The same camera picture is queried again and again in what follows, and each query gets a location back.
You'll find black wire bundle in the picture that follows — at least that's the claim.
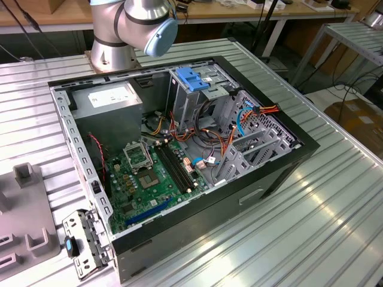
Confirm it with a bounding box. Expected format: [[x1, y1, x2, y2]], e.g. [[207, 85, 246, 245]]
[[193, 98, 230, 147]]

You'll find black cable with white tag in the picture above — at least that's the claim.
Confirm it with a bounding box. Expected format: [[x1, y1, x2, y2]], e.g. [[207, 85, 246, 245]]
[[4, 0, 42, 33]]

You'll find silver round metal part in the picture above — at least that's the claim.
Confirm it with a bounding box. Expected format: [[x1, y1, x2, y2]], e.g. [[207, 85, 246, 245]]
[[363, 11, 383, 29]]

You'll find blue plastic drive latch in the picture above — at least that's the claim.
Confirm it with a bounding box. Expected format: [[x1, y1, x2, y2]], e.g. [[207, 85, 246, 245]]
[[175, 67, 211, 93]]

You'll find metal socket cover frame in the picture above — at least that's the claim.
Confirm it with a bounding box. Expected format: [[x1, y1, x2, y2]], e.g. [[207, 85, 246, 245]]
[[123, 141, 154, 174]]

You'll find green motherboard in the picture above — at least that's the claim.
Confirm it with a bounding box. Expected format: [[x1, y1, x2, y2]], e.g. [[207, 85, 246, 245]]
[[104, 139, 210, 236]]

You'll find grey parts rack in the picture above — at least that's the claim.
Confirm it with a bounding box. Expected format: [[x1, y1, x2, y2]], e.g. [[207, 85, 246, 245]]
[[0, 163, 62, 270]]

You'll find short blue labelled SATA wire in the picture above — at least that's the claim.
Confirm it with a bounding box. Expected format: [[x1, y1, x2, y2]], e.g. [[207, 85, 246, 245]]
[[191, 155, 221, 169]]

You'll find white small box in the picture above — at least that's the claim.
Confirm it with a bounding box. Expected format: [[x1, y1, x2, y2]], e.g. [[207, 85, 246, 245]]
[[247, 0, 287, 10]]

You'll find wooden desk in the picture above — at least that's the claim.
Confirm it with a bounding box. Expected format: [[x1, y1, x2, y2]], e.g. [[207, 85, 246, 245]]
[[0, 0, 361, 57]]

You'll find grey perforated disk bay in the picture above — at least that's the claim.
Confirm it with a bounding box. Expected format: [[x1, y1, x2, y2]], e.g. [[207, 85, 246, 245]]
[[212, 89, 302, 188]]

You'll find grey power supply unit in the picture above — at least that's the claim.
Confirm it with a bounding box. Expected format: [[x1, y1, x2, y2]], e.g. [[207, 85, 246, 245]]
[[71, 80, 144, 153]]

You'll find red yellow power wire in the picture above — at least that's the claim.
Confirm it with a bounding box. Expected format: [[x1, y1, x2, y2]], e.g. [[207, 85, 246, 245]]
[[253, 103, 281, 117]]

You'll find small cardboard box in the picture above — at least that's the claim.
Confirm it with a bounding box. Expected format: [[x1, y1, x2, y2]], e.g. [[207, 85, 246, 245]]
[[44, 0, 65, 14]]

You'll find black cable with silver connector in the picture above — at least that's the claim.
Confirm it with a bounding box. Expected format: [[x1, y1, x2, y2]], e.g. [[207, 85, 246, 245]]
[[17, 29, 45, 63]]

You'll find black open PC case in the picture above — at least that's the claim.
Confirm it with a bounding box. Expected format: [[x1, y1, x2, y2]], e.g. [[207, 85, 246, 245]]
[[47, 55, 321, 285]]

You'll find brown cardboard box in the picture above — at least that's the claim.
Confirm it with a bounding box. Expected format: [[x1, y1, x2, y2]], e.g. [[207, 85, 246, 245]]
[[324, 100, 383, 156]]

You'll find grey metal optical drive cage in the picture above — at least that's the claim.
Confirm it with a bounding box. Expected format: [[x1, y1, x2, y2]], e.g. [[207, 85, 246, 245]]
[[165, 63, 240, 134]]

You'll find black latch with blue button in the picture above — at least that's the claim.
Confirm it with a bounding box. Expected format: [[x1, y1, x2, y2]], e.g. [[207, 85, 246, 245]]
[[64, 235, 81, 258]]

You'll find metal slat side table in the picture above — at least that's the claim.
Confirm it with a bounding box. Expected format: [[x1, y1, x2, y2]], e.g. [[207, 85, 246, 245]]
[[291, 22, 383, 90]]

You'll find yellow orange wire bundle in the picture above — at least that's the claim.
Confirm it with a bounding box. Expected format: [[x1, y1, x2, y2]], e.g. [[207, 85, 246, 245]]
[[146, 115, 166, 136]]

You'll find red black twisted wire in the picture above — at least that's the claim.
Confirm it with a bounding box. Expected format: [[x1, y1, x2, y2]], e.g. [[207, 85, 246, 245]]
[[89, 133, 107, 184]]

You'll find blue expansion slot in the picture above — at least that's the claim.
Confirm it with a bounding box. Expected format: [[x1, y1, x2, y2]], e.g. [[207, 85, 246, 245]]
[[124, 196, 174, 227]]

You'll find black RAM slot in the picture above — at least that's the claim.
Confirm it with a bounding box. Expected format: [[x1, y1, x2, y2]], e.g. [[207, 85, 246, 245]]
[[163, 141, 195, 190], [159, 142, 191, 192], [154, 143, 187, 194], [168, 140, 199, 188]]

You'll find orange red wire bundle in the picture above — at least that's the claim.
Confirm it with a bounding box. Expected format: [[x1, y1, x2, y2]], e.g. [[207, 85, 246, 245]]
[[169, 110, 239, 159]]

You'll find grey metal slot bracket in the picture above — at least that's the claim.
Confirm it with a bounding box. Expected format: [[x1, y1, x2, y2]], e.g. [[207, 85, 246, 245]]
[[61, 208, 116, 281]]

